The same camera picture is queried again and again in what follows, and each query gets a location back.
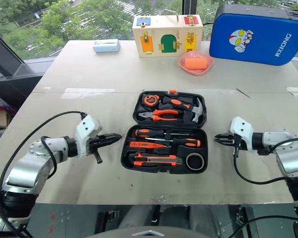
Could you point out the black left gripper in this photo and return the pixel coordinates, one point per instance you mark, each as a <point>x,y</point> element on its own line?
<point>94,143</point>

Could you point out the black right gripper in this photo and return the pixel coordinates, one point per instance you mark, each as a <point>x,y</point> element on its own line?
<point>236,142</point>

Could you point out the orange voltage tester pen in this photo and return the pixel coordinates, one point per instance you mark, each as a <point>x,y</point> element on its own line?
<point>141,144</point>

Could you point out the dark tape roll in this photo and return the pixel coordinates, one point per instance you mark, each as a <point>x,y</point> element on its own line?
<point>189,167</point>

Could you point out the orange black utility knife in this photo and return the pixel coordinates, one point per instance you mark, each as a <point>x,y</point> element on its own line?
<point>154,160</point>

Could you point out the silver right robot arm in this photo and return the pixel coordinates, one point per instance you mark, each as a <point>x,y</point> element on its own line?
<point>290,161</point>

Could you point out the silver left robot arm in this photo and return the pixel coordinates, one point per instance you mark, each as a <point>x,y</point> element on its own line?
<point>27,171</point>

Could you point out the black tool case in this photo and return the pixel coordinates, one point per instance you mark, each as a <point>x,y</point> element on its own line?
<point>164,171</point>

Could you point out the orange black tape measure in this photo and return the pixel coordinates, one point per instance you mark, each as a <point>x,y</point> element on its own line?
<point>150,100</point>

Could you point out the pink plastic dish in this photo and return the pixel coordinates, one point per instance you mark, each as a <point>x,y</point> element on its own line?
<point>188,70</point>

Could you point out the orange sponge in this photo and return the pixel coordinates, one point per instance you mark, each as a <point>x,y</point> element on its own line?
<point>195,63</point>

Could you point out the light blue tissue box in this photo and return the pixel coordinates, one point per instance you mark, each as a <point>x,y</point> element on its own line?
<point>106,46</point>

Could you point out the blue case with cartoon print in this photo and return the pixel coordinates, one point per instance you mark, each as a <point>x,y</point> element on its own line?
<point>263,52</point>

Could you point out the brown cardboard box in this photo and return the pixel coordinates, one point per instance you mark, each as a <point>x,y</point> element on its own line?
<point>0,119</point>

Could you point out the purple patterned bag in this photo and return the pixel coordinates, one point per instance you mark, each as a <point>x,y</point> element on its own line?
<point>0,104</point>

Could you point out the wooden latch box coloured doors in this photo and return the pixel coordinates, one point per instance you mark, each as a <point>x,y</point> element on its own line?
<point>164,28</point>

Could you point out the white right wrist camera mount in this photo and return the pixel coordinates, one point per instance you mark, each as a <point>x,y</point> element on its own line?
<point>243,131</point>

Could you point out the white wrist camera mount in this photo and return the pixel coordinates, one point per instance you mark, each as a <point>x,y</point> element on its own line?
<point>243,131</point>
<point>85,135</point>

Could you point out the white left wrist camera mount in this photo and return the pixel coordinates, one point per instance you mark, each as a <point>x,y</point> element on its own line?
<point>85,135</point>

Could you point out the black table frame bracket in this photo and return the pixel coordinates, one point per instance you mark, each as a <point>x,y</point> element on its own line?
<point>242,216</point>
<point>106,220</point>

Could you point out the dark window frame post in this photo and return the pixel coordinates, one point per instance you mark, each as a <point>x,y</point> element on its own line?
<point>190,7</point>

